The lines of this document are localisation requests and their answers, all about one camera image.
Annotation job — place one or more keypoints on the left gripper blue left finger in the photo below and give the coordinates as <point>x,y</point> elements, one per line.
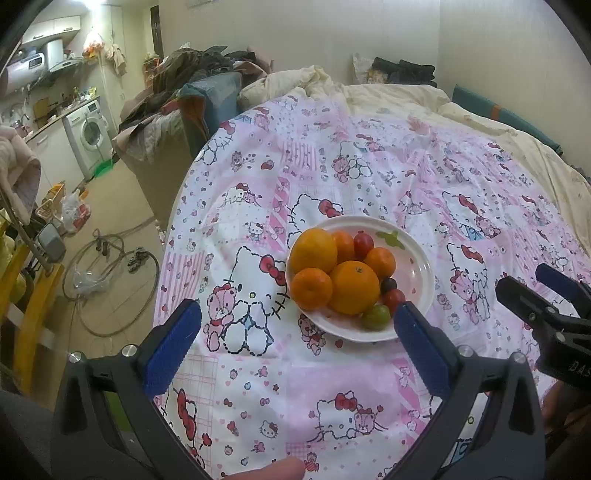
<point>166,346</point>

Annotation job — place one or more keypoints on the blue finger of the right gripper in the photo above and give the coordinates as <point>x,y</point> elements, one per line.
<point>573,291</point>
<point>526,304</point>

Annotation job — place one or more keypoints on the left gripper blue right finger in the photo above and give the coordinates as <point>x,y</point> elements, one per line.
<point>428,348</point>

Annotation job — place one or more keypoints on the green tomato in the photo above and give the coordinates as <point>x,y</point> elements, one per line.
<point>377,318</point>

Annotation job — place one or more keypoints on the red cherry tomato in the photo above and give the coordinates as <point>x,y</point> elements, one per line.
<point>392,299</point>
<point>363,244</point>

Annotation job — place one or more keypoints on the dark grape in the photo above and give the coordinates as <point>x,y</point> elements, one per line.
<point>388,284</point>

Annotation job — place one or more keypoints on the large orange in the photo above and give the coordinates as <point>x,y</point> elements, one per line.
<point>315,248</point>
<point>355,288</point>

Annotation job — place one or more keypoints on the small mandarin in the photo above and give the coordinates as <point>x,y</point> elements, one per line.
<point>345,246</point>
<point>382,262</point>
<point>311,289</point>

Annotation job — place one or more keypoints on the small mandarin back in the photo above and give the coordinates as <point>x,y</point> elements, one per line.
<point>345,246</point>

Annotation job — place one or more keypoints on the finger tip of person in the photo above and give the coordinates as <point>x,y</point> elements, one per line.
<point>285,469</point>

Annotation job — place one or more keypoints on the pink strawberry plate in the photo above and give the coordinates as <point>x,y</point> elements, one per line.
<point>414,275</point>

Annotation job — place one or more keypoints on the cream duvet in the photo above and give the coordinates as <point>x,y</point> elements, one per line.
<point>567,189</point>

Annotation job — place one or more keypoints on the yellow wooden chair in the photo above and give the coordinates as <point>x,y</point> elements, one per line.
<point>29,322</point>

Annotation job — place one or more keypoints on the teal headboard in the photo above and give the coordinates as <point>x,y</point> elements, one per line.
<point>482,106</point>

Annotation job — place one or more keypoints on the pile of clothes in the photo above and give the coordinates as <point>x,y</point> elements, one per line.
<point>152,117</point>

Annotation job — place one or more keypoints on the white washing machine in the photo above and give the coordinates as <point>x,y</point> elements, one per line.
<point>87,131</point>

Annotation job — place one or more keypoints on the dark clothes by wall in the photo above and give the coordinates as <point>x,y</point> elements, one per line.
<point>403,72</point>

